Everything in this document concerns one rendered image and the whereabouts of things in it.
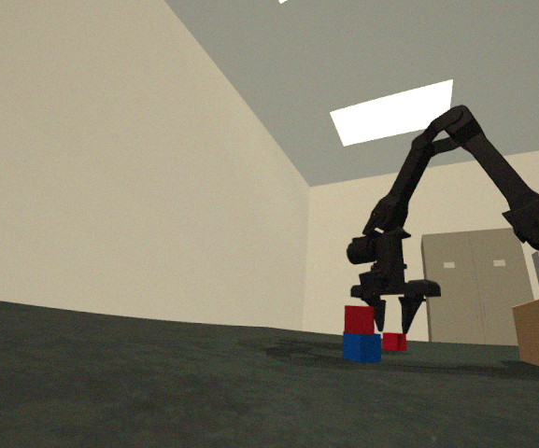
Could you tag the red cube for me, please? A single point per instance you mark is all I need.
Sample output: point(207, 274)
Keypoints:
point(394, 341)
point(359, 319)

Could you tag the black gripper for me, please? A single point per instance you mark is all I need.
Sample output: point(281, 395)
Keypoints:
point(413, 291)

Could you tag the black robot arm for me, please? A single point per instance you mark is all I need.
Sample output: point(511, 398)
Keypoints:
point(391, 211)

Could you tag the blue cube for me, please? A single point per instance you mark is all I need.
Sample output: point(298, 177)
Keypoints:
point(362, 348)

